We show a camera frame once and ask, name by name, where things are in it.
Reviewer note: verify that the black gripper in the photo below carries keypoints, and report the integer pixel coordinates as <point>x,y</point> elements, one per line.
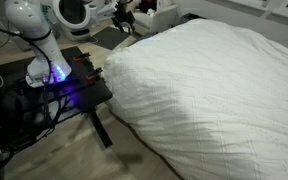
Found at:
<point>122,15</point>

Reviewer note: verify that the white quilted duvet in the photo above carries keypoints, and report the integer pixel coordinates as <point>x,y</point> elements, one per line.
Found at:
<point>217,100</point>

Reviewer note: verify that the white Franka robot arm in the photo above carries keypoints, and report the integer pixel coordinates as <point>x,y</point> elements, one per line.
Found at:
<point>34,30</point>

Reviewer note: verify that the dark floor mat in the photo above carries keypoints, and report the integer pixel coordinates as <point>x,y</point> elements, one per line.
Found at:
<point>109,38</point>

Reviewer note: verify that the blue hard-shell suitcase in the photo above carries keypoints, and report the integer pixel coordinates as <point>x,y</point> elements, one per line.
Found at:
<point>144,38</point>

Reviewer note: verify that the small white bin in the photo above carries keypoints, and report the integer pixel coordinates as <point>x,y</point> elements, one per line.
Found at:
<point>94,16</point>

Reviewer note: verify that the white armchair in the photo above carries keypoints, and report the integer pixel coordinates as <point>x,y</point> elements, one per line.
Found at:
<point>159,16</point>

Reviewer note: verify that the orange black clamp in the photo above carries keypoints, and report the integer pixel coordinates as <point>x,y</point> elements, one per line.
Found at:
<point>81,57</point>
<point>94,74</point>

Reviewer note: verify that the round white appliance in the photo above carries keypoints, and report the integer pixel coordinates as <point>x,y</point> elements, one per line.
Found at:
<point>71,16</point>

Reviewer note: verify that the black robot table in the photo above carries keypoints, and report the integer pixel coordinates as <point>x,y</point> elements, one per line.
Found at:
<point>84,90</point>

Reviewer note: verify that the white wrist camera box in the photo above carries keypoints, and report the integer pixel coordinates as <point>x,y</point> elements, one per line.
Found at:
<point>106,9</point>

